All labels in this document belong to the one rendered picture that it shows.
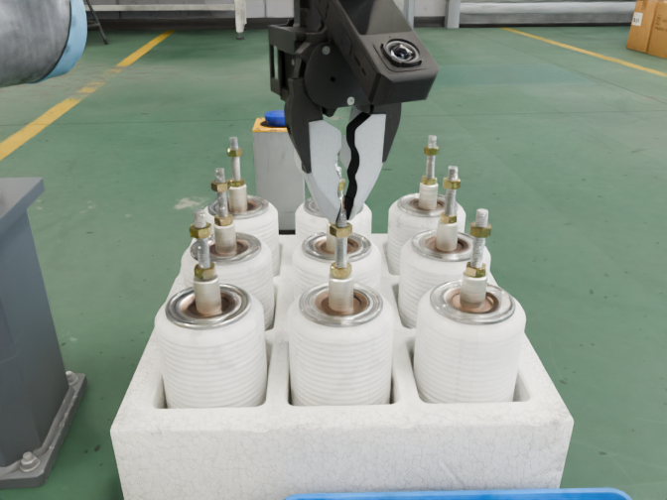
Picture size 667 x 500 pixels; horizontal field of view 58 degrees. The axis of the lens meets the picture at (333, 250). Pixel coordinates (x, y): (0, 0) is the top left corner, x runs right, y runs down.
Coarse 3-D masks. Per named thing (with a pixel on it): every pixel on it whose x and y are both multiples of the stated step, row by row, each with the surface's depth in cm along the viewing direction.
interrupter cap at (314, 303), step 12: (312, 288) 56; (324, 288) 56; (360, 288) 56; (300, 300) 54; (312, 300) 54; (324, 300) 55; (360, 300) 54; (372, 300) 54; (312, 312) 52; (324, 312) 52; (336, 312) 53; (348, 312) 53; (360, 312) 52; (372, 312) 52; (324, 324) 51; (336, 324) 50; (348, 324) 50; (360, 324) 51
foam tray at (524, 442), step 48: (288, 240) 83; (384, 240) 83; (288, 288) 71; (384, 288) 71; (288, 336) 62; (144, 384) 55; (288, 384) 57; (528, 384) 55; (144, 432) 50; (192, 432) 50; (240, 432) 50; (288, 432) 50; (336, 432) 50; (384, 432) 50; (432, 432) 51; (480, 432) 51; (528, 432) 51; (144, 480) 52; (192, 480) 52; (240, 480) 52; (288, 480) 53; (336, 480) 53; (384, 480) 53; (432, 480) 53; (480, 480) 53; (528, 480) 53
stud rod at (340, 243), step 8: (344, 216) 50; (336, 224) 50; (344, 224) 50; (336, 240) 51; (344, 240) 51; (336, 248) 51; (344, 248) 51; (336, 256) 51; (344, 256) 52; (336, 264) 52; (344, 264) 52
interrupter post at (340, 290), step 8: (336, 280) 52; (344, 280) 52; (352, 280) 52; (336, 288) 52; (344, 288) 52; (352, 288) 53; (336, 296) 52; (344, 296) 52; (352, 296) 53; (336, 304) 53; (344, 304) 53; (352, 304) 54
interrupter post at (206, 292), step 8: (200, 280) 52; (208, 280) 52; (216, 280) 52; (200, 288) 52; (208, 288) 52; (216, 288) 52; (200, 296) 52; (208, 296) 52; (216, 296) 52; (200, 304) 52; (208, 304) 52; (216, 304) 53; (208, 312) 53
